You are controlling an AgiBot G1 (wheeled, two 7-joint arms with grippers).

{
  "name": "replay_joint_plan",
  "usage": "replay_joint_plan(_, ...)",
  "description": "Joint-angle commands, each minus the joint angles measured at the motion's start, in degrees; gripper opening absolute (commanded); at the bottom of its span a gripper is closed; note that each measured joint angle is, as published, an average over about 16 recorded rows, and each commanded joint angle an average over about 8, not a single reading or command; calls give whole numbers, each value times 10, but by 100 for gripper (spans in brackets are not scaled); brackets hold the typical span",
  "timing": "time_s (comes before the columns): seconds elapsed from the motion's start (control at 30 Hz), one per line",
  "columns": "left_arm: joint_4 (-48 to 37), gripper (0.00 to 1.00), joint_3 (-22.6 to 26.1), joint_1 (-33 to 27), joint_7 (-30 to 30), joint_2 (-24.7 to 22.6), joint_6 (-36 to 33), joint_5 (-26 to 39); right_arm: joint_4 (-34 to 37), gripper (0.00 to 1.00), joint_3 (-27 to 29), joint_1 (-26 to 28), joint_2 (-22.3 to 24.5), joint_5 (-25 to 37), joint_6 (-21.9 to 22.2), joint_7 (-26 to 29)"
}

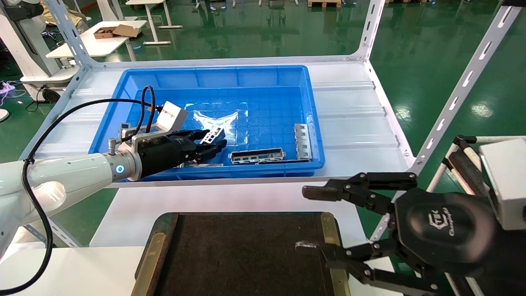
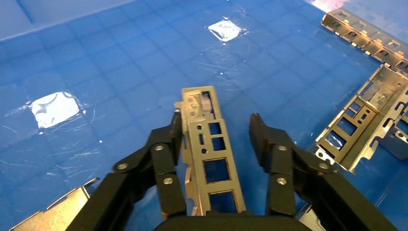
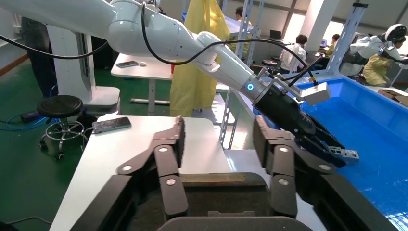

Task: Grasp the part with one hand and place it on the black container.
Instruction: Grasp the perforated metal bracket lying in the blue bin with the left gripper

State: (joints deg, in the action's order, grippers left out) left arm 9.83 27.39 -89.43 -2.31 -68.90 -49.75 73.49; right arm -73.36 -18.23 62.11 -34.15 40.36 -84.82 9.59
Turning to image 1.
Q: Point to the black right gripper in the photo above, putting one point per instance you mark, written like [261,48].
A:
[444,230]

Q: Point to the wooden pallet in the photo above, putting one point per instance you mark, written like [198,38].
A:
[324,3]

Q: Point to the white perforated rack upright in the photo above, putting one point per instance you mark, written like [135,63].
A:
[61,236]
[374,24]
[460,91]
[66,31]

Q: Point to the thin flat metal strip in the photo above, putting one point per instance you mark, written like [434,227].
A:
[209,165]
[287,161]

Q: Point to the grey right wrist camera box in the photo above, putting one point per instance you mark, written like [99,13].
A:
[507,185]

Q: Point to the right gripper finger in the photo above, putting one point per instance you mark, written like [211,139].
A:
[316,193]
[308,246]

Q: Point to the blue plastic bin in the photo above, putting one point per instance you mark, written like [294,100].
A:
[267,102]

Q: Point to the grey square-holed metal bracket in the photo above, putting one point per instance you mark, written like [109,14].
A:
[124,126]

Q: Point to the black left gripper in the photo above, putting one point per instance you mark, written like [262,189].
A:
[164,152]

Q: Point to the open brown cardboard box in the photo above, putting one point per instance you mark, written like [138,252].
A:
[104,33]

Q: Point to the grey windowed metal frame part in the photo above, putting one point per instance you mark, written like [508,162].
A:
[216,132]

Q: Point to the white tube trolley black pads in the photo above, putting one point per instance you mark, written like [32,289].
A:
[462,164]

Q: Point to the clear plastic film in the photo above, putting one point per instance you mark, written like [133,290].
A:
[230,119]

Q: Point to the short tabbed metal plate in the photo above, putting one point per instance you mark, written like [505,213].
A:
[303,142]

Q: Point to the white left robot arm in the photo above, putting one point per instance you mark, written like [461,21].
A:
[61,176]

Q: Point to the black felt-lined container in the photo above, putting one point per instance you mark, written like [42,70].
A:
[246,250]

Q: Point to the long dark open metal frame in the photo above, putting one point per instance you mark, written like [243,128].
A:
[257,156]

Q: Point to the white table with cardboard box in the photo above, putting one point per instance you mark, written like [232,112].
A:
[98,45]

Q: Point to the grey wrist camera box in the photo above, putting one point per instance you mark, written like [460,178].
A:
[172,117]
[507,185]

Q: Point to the white machine with black panel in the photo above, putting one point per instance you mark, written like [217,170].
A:
[28,49]

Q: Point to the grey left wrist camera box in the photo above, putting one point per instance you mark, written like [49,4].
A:
[172,117]

